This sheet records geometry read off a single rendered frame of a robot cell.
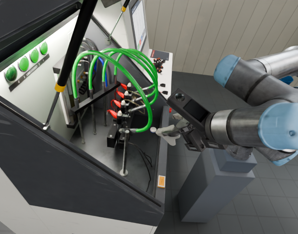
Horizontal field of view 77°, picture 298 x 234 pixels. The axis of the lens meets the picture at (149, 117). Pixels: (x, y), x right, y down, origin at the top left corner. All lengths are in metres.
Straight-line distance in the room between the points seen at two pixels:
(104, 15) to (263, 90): 0.83
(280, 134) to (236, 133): 0.07
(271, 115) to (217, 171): 0.87
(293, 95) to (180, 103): 0.21
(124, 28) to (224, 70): 0.68
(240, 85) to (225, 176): 0.81
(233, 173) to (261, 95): 0.83
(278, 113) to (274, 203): 2.06
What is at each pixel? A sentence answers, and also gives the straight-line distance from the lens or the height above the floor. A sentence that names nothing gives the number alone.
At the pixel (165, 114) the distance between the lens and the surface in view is 1.15.
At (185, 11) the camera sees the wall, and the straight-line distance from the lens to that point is 3.24.
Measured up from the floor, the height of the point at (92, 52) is 1.42.
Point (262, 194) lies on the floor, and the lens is 2.35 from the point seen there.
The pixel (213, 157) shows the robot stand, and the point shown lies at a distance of 1.24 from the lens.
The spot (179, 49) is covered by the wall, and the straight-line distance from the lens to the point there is 3.43.
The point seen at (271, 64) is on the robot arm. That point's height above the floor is 1.53.
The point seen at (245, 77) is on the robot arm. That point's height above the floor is 1.52.
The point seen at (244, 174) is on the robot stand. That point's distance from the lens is 1.27.
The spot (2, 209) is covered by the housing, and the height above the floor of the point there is 0.66.
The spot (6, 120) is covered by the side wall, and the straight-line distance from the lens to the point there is 0.56.
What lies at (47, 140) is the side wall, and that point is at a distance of 0.56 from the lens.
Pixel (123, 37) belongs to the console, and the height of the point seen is 1.32.
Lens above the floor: 1.71
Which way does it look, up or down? 43 degrees down
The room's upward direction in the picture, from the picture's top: 11 degrees clockwise
